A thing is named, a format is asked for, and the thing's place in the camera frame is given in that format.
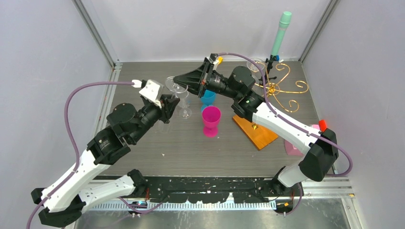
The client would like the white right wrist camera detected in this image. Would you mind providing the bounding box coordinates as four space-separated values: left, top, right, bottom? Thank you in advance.
207 53 220 70

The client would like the red small object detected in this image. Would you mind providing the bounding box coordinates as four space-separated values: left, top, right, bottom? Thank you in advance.
319 119 328 132

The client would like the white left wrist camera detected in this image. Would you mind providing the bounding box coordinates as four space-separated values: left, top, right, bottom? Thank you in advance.
131 80 164 108

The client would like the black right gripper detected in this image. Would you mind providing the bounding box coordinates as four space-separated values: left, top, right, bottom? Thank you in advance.
173 62 241 100

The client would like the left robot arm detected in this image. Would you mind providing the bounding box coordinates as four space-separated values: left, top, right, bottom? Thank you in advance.
31 94 180 228

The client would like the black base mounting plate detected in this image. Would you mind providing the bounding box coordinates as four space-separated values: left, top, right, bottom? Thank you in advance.
95 175 304 205

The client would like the orange wooden rack base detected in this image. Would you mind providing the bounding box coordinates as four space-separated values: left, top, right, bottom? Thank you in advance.
232 115 278 151

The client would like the blue plastic wine glass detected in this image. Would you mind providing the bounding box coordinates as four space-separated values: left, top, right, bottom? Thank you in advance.
200 90 216 112

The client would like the pink plastic wine glass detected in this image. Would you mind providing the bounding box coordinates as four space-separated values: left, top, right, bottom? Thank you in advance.
202 106 222 137

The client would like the mint green tube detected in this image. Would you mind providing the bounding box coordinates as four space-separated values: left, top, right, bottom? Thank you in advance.
271 11 292 56

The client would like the clear patterned wine glass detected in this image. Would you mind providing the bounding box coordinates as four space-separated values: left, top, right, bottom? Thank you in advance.
158 121 172 134

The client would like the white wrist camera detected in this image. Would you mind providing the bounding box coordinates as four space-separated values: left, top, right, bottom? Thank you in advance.
207 53 220 70
131 80 164 108

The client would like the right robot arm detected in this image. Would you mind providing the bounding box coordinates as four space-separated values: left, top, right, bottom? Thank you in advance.
173 59 339 196

